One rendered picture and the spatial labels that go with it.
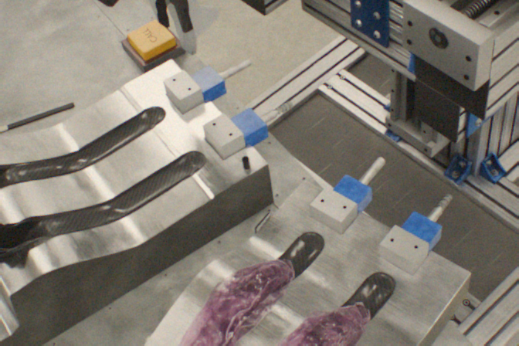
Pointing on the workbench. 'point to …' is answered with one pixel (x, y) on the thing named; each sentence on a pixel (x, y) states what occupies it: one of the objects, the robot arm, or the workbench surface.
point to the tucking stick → (37, 117)
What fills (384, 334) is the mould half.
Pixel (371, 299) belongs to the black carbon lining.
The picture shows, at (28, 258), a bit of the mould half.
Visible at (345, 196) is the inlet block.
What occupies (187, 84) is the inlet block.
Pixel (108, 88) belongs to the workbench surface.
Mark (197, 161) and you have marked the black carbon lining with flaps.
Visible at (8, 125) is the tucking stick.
